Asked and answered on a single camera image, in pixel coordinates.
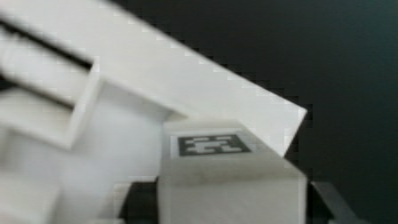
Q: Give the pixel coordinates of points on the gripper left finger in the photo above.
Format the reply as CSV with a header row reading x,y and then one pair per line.
x,y
138,210

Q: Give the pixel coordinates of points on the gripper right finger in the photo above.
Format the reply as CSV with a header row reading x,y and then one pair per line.
x,y
326,208

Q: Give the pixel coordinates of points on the white chair leg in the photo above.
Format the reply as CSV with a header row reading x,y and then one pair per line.
x,y
227,182

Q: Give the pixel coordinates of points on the white chair seat block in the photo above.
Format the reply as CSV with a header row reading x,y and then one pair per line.
x,y
51,79

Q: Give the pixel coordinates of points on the white U-shaped border fence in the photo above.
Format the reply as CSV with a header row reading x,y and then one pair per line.
x,y
88,25

